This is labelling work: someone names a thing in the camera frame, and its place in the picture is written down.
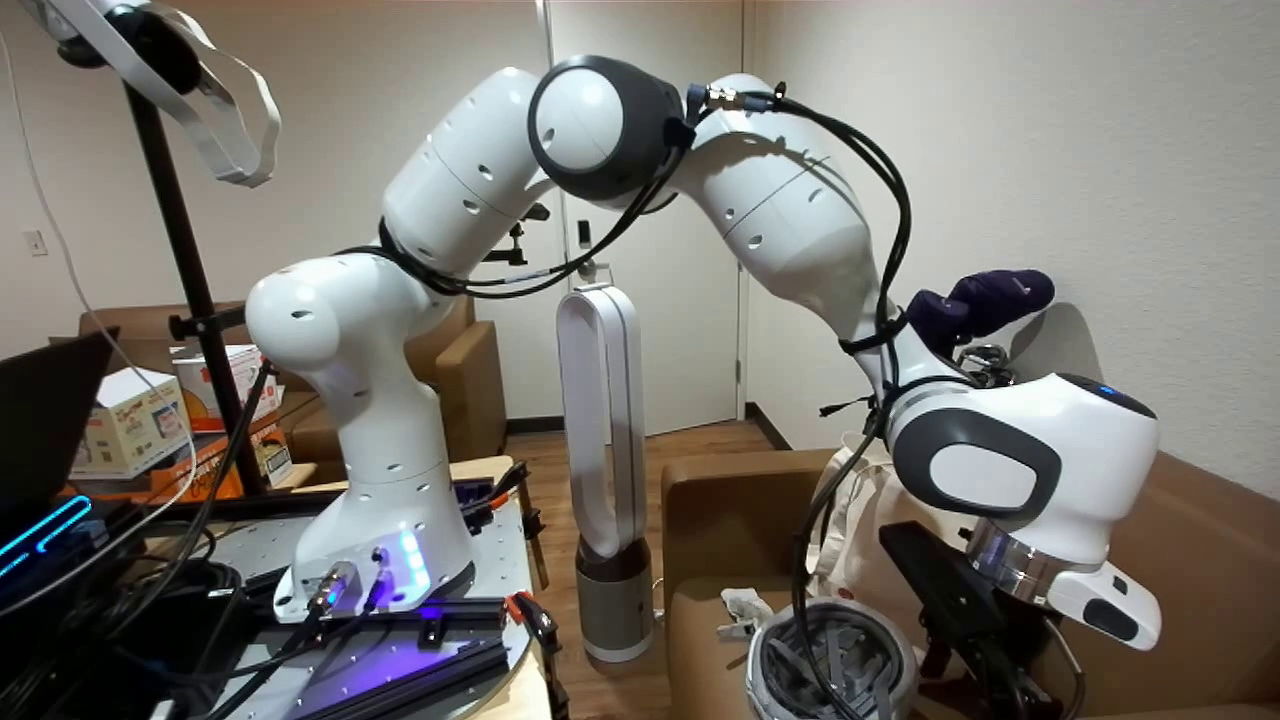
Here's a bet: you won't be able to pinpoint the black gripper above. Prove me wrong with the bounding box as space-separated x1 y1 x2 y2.
949 578 1070 720

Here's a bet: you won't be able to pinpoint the brown leather couch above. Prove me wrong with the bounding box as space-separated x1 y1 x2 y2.
661 395 1280 720

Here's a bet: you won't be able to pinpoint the white box with red print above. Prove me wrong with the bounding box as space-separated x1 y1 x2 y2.
169 338 286 433

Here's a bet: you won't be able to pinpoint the white cardboard box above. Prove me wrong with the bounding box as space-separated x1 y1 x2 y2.
73 364 195 483

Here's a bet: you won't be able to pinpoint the cream canvas tote bag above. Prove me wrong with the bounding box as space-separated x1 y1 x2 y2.
800 443 927 630

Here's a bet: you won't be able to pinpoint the white crumpled plastic item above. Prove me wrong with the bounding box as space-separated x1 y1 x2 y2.
715 583 780 649

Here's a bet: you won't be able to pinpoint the silver golf club heads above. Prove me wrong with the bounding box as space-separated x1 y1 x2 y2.
949 338 1019 393

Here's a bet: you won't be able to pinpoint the purple golf club cover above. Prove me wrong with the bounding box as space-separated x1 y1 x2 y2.
903 266 1061 358

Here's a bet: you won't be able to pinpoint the white bladeless tower fan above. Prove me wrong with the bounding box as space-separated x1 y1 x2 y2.
551 279 661 666

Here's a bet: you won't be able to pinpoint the white door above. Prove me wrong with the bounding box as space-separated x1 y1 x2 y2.
532 0 744 438

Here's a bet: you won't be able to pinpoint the black tripod stand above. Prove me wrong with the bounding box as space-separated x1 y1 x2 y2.
116 51 291 511

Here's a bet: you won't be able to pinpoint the black laptop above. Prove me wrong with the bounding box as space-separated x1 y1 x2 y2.
0 331 121 616

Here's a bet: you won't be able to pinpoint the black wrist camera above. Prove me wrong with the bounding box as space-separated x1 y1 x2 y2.
875 518 987 640

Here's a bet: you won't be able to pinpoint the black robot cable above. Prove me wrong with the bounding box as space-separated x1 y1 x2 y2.
452 78 920 630

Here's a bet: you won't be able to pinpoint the red-handled clamp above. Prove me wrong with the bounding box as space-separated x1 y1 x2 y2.
503 590 571 720
457 456 537 518

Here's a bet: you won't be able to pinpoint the black metal frame bar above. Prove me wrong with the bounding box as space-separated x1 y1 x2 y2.
216 596 537 720

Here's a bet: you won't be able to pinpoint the black camera on mount arm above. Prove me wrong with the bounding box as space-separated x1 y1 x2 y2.
480 197 557 271

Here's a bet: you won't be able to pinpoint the black cable bundle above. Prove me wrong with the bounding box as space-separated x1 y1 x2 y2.
0 533 283 720

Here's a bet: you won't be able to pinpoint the white ring light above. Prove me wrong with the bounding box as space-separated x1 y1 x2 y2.
20 0 286 191

